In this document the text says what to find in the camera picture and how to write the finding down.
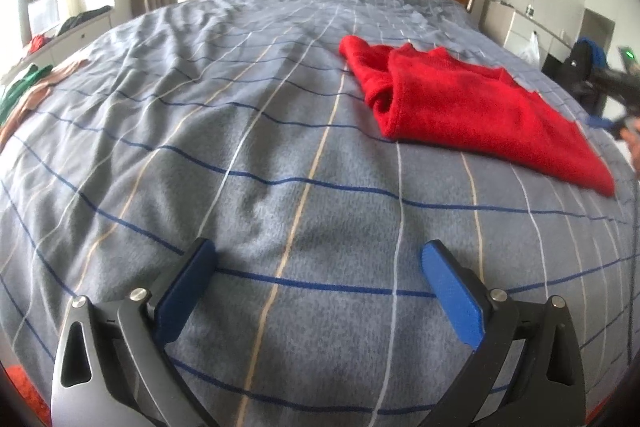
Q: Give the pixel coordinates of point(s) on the black blue jacket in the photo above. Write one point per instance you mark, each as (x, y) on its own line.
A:
(572, 75)

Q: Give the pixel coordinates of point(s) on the red item on bench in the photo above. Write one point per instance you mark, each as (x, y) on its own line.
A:
(37, 43)

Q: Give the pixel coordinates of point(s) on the small bottle on desk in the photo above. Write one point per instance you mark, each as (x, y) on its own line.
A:
(530, 10)

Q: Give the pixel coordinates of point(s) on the red knit sweater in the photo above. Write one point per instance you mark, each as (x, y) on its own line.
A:
(434, 98)

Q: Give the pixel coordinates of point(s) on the white desk cabinet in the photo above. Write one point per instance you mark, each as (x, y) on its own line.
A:
(511, 29)

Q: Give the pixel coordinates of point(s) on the grey plaid bed cover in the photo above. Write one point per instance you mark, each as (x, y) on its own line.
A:
(240, 121)

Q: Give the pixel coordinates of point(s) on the white plastic bag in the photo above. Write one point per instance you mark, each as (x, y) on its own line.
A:
(530, 54)

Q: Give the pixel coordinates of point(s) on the dark clothes on bench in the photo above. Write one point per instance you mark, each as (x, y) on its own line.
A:
(76, 20)

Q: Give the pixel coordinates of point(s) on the green white folded garment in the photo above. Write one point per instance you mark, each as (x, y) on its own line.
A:
(20, 86)

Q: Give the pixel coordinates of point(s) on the white window drawer bench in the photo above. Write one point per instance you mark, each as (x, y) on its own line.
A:
(59, 48)

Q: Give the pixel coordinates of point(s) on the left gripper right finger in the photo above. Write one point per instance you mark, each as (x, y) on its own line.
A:
(547, 387)

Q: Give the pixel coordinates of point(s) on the operator right hand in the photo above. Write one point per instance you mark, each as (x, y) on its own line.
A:
(630, 134)

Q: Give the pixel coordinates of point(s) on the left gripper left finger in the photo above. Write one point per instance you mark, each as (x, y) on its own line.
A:
(111, 368)

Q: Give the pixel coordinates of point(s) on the orange trousers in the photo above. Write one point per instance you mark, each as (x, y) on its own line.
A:
(29, 393)

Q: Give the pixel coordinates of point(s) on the pink folded garment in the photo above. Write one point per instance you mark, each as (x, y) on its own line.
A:
(36, 95)

